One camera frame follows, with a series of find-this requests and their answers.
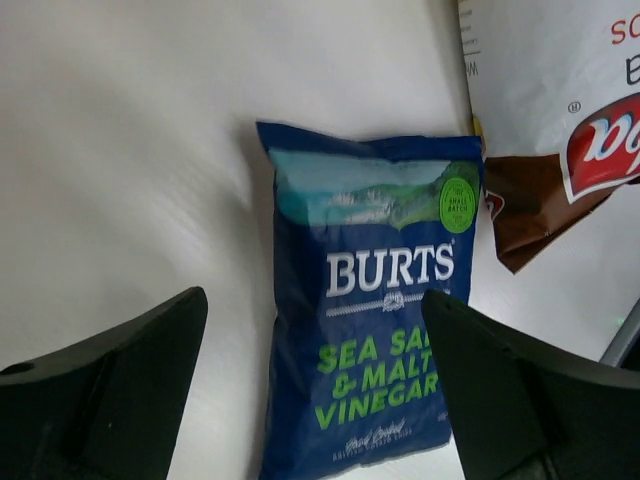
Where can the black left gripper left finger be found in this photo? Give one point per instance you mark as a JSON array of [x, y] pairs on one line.
[[107, 407]]

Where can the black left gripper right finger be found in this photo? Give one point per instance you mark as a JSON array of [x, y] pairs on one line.
[[521, 408]]

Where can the Burts sea salt vinegar bag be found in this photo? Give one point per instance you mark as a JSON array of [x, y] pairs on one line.
[[362, 229]]

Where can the right Chuba cassava chips bag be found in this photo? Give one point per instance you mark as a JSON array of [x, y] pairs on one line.
[[554, 94]]

